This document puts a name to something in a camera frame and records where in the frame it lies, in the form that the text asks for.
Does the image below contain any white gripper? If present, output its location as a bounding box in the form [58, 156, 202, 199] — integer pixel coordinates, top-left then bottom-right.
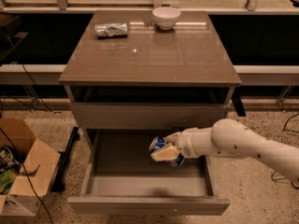
[149, 128, 199, 161]

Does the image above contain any white bowl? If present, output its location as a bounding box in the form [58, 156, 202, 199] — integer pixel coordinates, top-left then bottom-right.
[152, 7, 180, 30]

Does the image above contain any black cable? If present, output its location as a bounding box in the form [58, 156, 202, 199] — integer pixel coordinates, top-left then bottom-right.
[270, 111, 299, 190]
[0, 35, 54, 224]

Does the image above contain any black cable right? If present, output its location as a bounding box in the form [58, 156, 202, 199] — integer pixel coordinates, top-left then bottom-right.
[270, 111, 299, 190]

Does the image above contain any closed top drawer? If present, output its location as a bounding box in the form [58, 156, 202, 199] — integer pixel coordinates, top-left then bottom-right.
[70, 103, 228, 130]

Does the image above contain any green snack bag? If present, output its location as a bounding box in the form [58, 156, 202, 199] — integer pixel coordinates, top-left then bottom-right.
[0, 146, 20, 195]

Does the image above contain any crushed silver can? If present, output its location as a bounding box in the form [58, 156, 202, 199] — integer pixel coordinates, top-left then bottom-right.
[95, 23, 128, 37]

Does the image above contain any black bar on floor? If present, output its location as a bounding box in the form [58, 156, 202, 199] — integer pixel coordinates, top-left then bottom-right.
[50, 127, 80, 192]

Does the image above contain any grey drawer cabinet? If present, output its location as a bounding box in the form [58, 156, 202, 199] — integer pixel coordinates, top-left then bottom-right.
[58, 10, 242, 217]

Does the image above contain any cardboard box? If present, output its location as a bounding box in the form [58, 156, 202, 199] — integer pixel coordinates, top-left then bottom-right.
[0, 119, 60, 217]

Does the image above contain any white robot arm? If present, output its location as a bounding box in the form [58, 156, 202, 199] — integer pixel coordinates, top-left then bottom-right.
[149, 119, 299, 184]

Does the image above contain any black cable left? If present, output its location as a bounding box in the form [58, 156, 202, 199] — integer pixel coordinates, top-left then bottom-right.
[0, 35, 54, 224]

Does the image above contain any open middle drawer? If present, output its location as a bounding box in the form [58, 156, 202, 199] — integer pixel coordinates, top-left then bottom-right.
[68, 130, 230, 216]

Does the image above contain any blue pepsi can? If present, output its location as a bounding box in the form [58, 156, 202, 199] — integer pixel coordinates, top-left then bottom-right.
[149, 136, 185, 168]

